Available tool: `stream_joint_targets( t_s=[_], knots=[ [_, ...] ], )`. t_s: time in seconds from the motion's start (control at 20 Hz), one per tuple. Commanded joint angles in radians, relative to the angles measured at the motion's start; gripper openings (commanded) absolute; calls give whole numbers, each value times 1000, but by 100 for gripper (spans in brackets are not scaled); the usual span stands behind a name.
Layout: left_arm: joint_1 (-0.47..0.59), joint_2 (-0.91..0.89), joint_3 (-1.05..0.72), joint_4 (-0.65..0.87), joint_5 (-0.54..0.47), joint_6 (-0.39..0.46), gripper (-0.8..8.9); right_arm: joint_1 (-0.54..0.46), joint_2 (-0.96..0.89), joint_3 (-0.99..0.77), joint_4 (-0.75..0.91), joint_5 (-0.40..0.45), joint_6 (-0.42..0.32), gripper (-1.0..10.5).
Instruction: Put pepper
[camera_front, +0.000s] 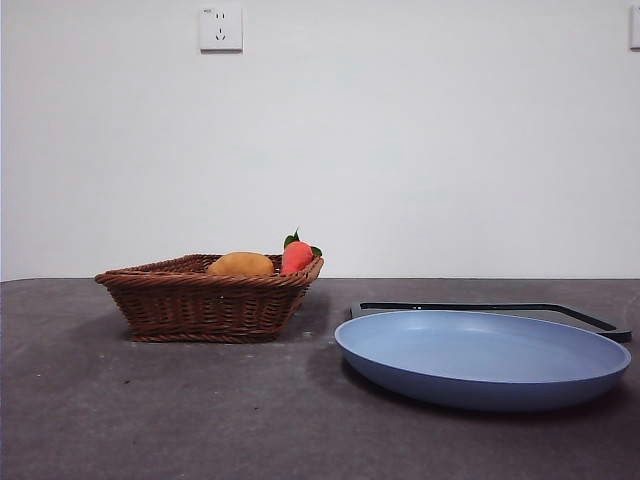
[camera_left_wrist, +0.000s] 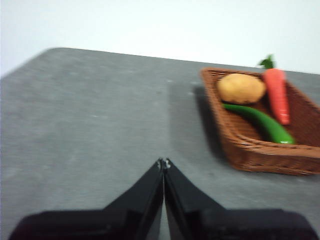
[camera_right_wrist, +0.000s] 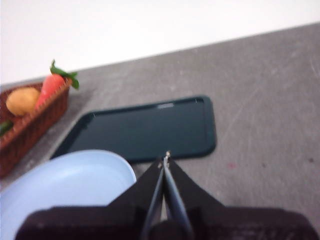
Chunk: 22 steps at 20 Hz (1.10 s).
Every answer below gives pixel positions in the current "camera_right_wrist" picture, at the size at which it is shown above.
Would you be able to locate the orange carrot with green leaves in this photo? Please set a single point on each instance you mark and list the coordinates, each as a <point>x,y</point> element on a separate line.
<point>50,86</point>

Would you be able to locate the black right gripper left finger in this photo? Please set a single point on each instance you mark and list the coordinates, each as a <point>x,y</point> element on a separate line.
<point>100,225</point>

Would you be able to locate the brown wicker basket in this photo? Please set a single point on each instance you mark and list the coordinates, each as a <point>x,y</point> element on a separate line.
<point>32,132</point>

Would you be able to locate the yellow-brown potato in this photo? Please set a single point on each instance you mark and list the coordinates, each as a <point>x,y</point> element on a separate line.
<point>22,101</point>

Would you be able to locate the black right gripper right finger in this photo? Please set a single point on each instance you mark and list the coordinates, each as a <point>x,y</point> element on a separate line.
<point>237,225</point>

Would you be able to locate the dark rectangular tray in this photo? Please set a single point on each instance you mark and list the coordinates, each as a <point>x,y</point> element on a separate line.
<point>150,130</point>

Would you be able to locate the light blue round plate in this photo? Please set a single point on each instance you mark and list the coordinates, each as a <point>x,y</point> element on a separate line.
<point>70,180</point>

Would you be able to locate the long green pepper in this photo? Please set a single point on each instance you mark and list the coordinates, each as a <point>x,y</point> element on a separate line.
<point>5,127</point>

